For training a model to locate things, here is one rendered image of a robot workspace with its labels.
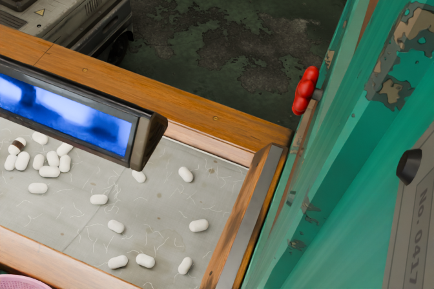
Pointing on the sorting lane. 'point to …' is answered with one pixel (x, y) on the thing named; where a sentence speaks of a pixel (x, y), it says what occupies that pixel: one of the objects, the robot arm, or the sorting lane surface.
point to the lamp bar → (79, 114)
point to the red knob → (307, 91)
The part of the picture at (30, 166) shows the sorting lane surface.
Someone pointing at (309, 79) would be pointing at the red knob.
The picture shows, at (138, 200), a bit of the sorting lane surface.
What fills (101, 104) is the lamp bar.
